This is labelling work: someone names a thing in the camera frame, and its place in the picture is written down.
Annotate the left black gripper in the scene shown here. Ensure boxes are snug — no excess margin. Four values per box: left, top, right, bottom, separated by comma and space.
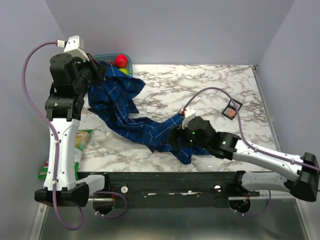
73, 52, 108, 93

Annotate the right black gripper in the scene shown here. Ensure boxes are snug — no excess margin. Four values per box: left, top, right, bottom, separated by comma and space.
166, 121, 210, 151

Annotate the blue plaid shirt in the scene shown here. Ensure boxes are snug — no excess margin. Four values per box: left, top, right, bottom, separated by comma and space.
88, 60, 209, 165

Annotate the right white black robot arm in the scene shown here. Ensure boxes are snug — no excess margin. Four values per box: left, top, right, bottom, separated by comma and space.
168, 116, 320, 202

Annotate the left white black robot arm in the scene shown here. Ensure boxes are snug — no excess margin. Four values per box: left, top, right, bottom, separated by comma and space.
34, 53, 111, 207

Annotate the open brooch box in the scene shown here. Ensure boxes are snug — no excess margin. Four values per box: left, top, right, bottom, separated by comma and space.
221, 98, 243, 120

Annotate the red apple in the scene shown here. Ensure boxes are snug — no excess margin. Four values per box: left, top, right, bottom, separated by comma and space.
114, 54, 129, 69

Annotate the clear teal fruit container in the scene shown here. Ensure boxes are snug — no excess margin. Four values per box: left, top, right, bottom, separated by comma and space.
93, 53, 133, 76

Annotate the green lime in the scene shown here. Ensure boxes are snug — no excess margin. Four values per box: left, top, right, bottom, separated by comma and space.
119, 68, 130, 76

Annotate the green red snack bag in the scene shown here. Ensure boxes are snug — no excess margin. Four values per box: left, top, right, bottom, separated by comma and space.
38, 129, 93, 180

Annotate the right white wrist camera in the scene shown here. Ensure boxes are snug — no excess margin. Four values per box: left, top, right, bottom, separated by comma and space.
181, 107, 196, 129

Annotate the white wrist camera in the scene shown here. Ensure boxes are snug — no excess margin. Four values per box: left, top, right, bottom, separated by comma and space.
56, 35, 89, 61
181, 107, 196, 129

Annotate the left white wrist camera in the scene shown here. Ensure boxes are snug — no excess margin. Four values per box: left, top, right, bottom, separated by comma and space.
56, 35, 89, 61

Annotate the purple cable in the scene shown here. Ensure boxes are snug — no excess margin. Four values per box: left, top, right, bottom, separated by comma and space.
21, 40, 86, 231
93, 191, 129, 219
232, 189, 272, 218
183, 86, 320, 173

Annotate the black front mounting rail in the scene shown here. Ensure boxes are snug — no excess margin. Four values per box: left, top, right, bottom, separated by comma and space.
90, 171, 260, 210

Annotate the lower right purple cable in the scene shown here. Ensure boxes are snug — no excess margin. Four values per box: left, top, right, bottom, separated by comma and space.
232, 189, 272, 218

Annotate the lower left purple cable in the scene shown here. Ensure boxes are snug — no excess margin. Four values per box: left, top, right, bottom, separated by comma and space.
93, 191, 129, 219

